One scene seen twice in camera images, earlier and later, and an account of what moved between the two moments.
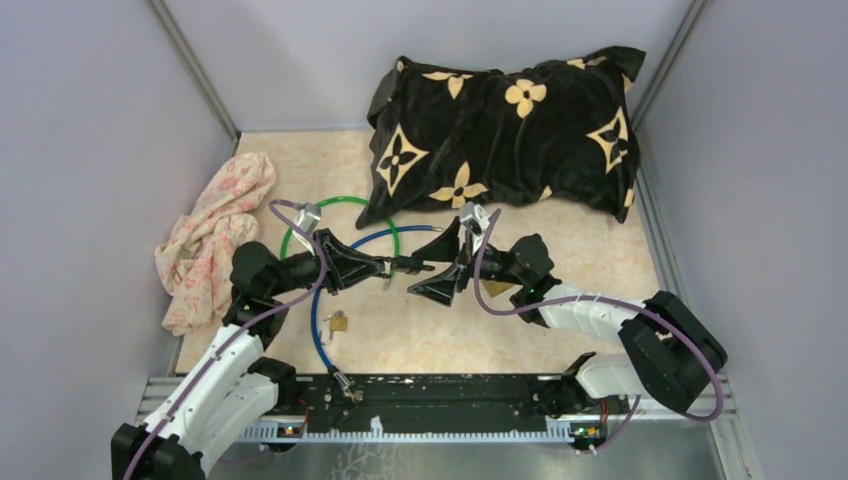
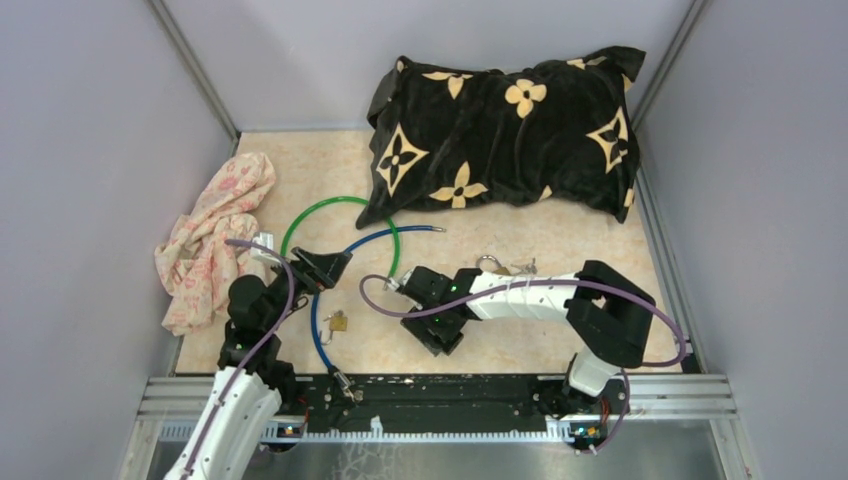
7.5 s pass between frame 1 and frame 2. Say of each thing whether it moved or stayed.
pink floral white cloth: stayed
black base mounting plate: stayed
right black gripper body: moved
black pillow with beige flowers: stayed
